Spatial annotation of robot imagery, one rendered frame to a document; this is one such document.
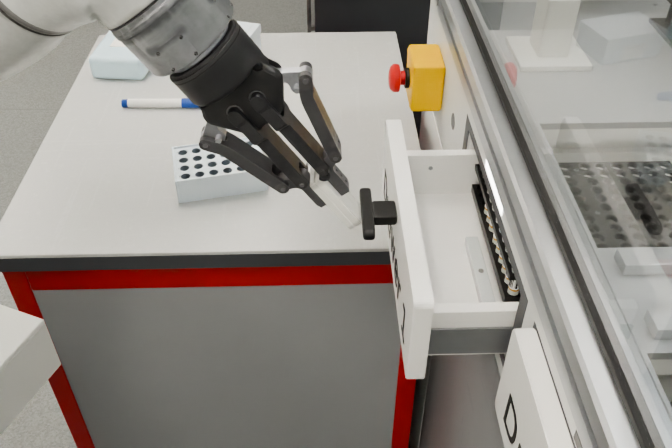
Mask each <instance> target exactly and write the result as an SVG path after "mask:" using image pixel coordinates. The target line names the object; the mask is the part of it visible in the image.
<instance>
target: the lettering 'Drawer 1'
mask: <svg viewBox="0 0 672 448"><path fill-rule="evenodd" d="M385 176H386V169H385ZM385 176H384V199H385V201H389V200H388V196H387V176H386V198H385ZM388 231H389V225H388ZM390 234H391V252H392V261H394V254H395V246H394V236H393V238H392V226H391V225H390V231H389V238H390ZM392 247H393V250H394V251H392ZM396 266H397V259H396V258H395V263H394V276H395V271H396V276H395V285H396V288H397V283H396V279H398V289H397V299H398V292H399V289H400V291H401V287H400V283H399V277H398V266H397V270H396ZM403 310H404V316H403V327H402V325H401V331H402V339H403V344H404V337H403V332H404V321H405V307H404V303H403Z"/></svg>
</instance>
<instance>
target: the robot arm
mask: <svg viewBox="0 0 672 448"><path fill-rule="evenodd" d="M232 15H233V4H232V3H231V1H230V0H0V82H1V81H3V80H5V79H8V78H10V77H11V76H13V75H15V74H17V73H19V72H21V71H22V70H24V69H26V68H27V67H29V66H31V65H32V64H34V63H36V62H37V61H39V60H40V59H41V58H43V57H44V56H46V55H47V54H48V53H49V52H50V51H52V50H53V49H54V48H56V47H57V46H58V45H59V44H60V43H61V41H62V40H63V39H64V38H65V36H67V35H68V34H69V33H70V32H71V31H73V30H74V29H76V28H77V27H79V26H82V25H85V24H88V23H92V22H94V21H96V20H98V21H100V22H101V23H102V24H103V25H104V26H105V27H106V28H108V29H109V30H110V31H111V32H112V34H113V36H114V37H115V38H116V39H117V40H118V41H121V42H122V43H123V44H124V45H125V46H126V47H127V48H128V49H129V50H130V51H131V52H132V53H133V54H134V55H135V56H136V57H137V58H138V59H139V60H140V61H141V63H142V64H143V65H144V66H145V67H146V68H147V69H148V70H149V71H150V72H151V73H152V74H154V75H155V76H159V77H165V76H168V75H170V80H171V81H172V82H173V83H174V84H175V85H176V86H177V87H178V88H179V89H180V90H181V91H182V92H183V93H184V94H185V95H186V96H187V98H188V99H189V100H190V101H191V102H192V103H193V104H195V105H197V106H199V108H200V109H201V111H202V115H203V118H204V119H205V121H206V125H205V126H204V127H203V128H202V132H201V136H200V141H199V147H200V148H201V149H202V150H205V151H208V152H212V153H215V154H219V155H222V156H223V157H225V158H226V159H228V160H229V161H231V162H232V163H234V164H236V165H237V166H239V167H240V168H242V169H243V170H245V171H246V172H248V173H249V174H251V175H253V176H254V177H256V178H257V179H259V180H260V181H262V182H263V183H265V184H267V185H268V186H270V187H271V188H273V189H274V190H276V191H277V192H279V193H281V194H285V193H287V192H288V191H289V189H293V188H298V189H301V190H303V191H304V192H305V193H306V194H307V196H308V197H309V198H310V199H311V200H312V201H313V202H314V203H315V204H316V205H317V206H319V207H321V208H322V207H323V206H325V205H327V206H328V207H329V208H330V209H331V210H332V211H333V212H334V213H335V214H336V215H337V216H338V218H339V219H340V220H341V221H342V222H343V223H344V224H345V225H346V226H347V227H348V228H349V229H352V228H354V227H355V226H358V225H360V224H361V211H360V204H359V203H358V202H357V201H356V200H355V199H354V197H353V196H352V195H351V194H350V193H349V192H350V191H349V181H348V178H347V177H346V176H345V175H344V174H343V173H342V172H341V170H340V169H339V168H338V167H337V166H336V165H335V164H336V163H339V162H340V161H341V159H342V151H341V141H340V139H339V137H338V135H337V133H336V131H335V129H334V126H333V124H332V122H331V120H330V118H329V116H328V114H327V112H326V109H325V107H324V105H323V103H322V101H321V99H320V97H319V95H318V92H317V90H316V88H315V86H314V84H313V68H312V64H311V63H310V62H308V61H304V62H302V63H300V65H299V67H285V68H282V67H281V65H280V64H279V63H278V62H276V61H274V60H271V59H269V58H268V57H266V56H265V55H264V54H263V53H262V51H261V50H260V48H259V47H258V46H257V45H256V44H255V42H254V41H253V40H252V39H251V38H250V37H249V35H248V34H247V33H246V32H245V31H244V29H243V28H242V27H241V26H240V25H239V24H238V22H237V21H236V20H234V19H231V18H232ZM284 83H287V84H288V85H289V86H290V88H291V90H292V91H293V92H294V93H295V94H299V95H300V100H301V103H302V105H303V107H304V110H305V112H306V114H307V116H308V118H309V120H310V122H311V124H312V126H313V128H314V130H315V132H316V134H317V136H318V138H319V140H320V142H321V144H322V146H323V147H322V146H321V145H320V144H319V142H318V141H317V140H316V139H315V138H314V137H313V136H312V135H311V133H310V132H309V131H308V130H307V129H306V128H305V127H304V125H303V124H302V123H301V122H300V121H299V120H298V119H297V118H296V116H295V115H294V114H293V113H292V112H291V111H290V109H289V106H288V105H287V103H286V102H285V101H284ZM268 123H269V124H270V125H271V126H272V127H273V129H274V130H275V131H279V132H280V133H281V134H282V135H283V136H284V137H285V138H286V139H287V140H288V142H289V143H290V144H291V145H292V146H293V147H294V148H295V149H296V150H297V151H298V152H299V154H300V155H301V156H302V157H303V158H304V159H305V160H306V161H307V162H308V163H309V164H310V166H311V168H310V173H309V171H308V163H306V165H305V164H304V163H303V162H302V161H301V160H300V158H299V157H298V156H297V155H296V154H295V153H294V152H293V151H292V150H291V148H290V147H289V146H288V145H287V144H286V143H285V142H284V141H283V140H282V139H281V137H280V136H279V135H278V134H277V133H276V132H275V131H274V130H273V129H272V128H271V126H270V125H269V124H268ZM225 128H226V129H229V130H233V131H237V132H241V133H243V134H244V135H245V136H246V137H247V139H248V140H249V141H250V142H251V143H252V144H253V145H257V146H258V147H259V148H260V149H261V150H262V151H263V152H264V153H265V154H266V155H267V156H268V157H267V156H266V155H264V154H263V153H261V152H260V151H258V150H257V149H255V148H254V147H252V146H251V145H249V144H248V143H246V142H245V141H243V140H242V139H240V138H239V137H237V136H236V135H234V134H232V133H230V132H228V131H226V129H225Z"/></svg>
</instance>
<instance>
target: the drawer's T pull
mask: <svg viewBox="0 0 672 448"><path fill-rule="evenodd" d="M359 197H360V209H361V221H362V232H363V239H364V240H374V239H375V225H395V224H396V223H397V218H398V217H397V210H396V204H395V202H394V201H372V195H371V189H370V188H361V189H360V191H359Z"/></svg>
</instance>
